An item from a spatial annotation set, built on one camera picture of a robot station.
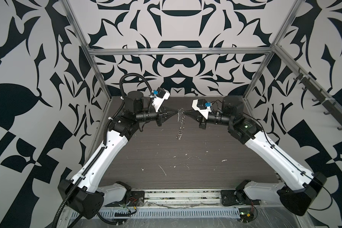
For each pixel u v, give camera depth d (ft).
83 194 1.20
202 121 1.82
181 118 2.00
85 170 1.29
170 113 2.06
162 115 1.80
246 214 2.34
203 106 1.61
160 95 1.77
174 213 2.34
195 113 1.72
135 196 2.46
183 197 2.49
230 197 2.45
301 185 1.27
